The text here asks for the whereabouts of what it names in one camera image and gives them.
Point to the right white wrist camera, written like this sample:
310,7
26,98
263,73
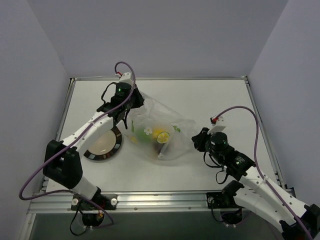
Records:
218,125

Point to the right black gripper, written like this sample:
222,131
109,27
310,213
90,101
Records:
200,140

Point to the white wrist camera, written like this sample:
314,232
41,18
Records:
218,125
126,77

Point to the dark red fake fruit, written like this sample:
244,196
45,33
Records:
160,148

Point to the clear plastic bag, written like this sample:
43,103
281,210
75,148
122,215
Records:
153,113

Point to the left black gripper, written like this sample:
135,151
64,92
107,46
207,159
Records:
136,99

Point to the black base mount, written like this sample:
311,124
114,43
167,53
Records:
107,202
219,200

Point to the green fake lime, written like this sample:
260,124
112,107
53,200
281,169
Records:
144,135

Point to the yellow fake lemon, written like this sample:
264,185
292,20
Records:
157,131

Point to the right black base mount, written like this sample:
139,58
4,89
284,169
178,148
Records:
219,200

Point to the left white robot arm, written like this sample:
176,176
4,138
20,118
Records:
63,158

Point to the aluminium front rail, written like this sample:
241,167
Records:
60,202

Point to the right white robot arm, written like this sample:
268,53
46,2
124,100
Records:
255,191

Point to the round plate with dark rim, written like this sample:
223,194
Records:
106,146

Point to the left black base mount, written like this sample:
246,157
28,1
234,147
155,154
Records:
107,202

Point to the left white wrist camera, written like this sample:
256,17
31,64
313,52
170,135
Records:
126,77

